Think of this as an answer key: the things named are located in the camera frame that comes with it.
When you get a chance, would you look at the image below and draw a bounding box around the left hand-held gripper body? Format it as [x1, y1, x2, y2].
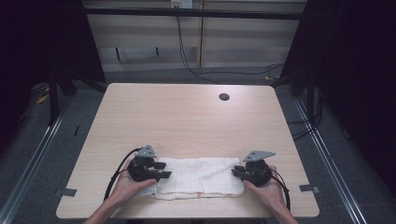
[126, 144, 163, 184]

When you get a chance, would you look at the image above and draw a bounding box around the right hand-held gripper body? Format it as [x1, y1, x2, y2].
[238, 150, 276, 189]

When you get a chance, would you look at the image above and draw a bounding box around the white towel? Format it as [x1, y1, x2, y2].
[134, 157, 247, 202]

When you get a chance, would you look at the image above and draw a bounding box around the person's left hand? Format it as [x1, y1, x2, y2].
[108, 160, 159, 205]

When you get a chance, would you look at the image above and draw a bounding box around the person's right hand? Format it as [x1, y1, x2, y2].
[242, 164, 288, 214]

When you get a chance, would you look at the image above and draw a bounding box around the grey tape strip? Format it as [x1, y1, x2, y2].
[298, 184, 321, 194]
[53, 188, 78, 198]

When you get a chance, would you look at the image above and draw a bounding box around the black metal stand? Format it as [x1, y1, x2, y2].
[48, 69, 61, 127]

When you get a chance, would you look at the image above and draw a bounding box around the yellow floor tape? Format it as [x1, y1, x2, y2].
[35, 92, 50, 105]

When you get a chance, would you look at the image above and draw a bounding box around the black curtain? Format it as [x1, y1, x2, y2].
[0, 0, 107, 153]
[269, 0, 396, 190]

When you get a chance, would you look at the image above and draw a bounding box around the black horizontal bar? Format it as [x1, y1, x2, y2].
[83, 7, 305, 21]

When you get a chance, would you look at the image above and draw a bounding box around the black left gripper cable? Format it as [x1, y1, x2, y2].
[103, 147, 143, 202]

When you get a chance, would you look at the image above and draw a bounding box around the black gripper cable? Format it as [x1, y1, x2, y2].
[270, 169, 292, 213]
[103, 147, 143, 202]

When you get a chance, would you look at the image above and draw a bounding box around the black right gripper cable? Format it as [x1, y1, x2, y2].
[270, 169, 292, 213]

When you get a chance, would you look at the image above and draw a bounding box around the black cable bundle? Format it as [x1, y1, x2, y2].
[286, 90, 323, 141]

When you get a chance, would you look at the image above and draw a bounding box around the metal floor rail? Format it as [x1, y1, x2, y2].
[0, 95, 75, 224]
[293, 97, 369, 224]

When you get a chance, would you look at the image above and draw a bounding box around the black floor cable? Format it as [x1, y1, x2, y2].
[192, 63, 285, 77]

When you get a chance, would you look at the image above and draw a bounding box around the black hanging cable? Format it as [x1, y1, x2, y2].
[175, 8, 222, 85]

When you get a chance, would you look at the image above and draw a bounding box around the white wall socket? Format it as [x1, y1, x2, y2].
[170, 0, 194, 9]

